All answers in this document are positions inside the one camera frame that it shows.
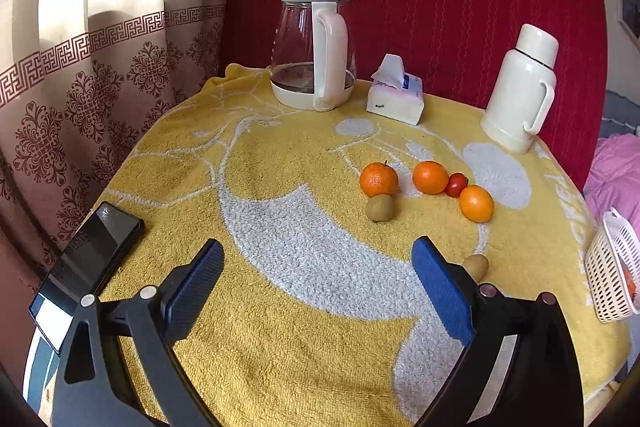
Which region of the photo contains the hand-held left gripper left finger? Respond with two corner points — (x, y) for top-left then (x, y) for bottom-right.
(50, 238), (225, 427)

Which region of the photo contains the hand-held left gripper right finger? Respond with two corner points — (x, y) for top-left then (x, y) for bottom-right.
(411, 236), (585, 427)

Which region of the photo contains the brown kiwi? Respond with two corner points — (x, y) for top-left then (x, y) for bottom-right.
(365, 194), (396, 223)
(462, 254), (489, 283)

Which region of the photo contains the red tomato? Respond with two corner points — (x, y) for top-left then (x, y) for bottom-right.
(444, 173), (469, 198)

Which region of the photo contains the orange with stem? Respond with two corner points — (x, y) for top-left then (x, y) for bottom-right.
(359, 161), (399, 198)

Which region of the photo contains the white plastic basket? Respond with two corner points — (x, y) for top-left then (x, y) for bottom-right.
(585, 208), (640, 324)

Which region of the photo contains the black smartphone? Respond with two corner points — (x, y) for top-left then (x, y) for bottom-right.
(28, 201), (146, 354)

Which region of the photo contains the tissue pack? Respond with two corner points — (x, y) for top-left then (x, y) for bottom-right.
(366, 54), (425, 126)

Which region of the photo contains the pink dotted cloth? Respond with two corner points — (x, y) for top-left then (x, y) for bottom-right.
(582, 134), (640, 228)

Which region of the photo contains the cream thermos flask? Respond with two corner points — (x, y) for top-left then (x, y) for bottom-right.
(480, 24), (560, 154)

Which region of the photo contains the patterned beige curtain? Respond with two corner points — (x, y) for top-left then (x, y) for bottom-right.
(0, 0), (241, 278)

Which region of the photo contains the grey quilted cloth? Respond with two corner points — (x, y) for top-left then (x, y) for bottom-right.
(600, 91), (640, 138)

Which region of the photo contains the glass kettle with cream handle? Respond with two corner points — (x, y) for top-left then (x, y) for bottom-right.
(269, 0), (358, 112)

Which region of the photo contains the framed wall picture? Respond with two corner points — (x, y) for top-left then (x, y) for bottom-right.
(617, 0), (640, 38)

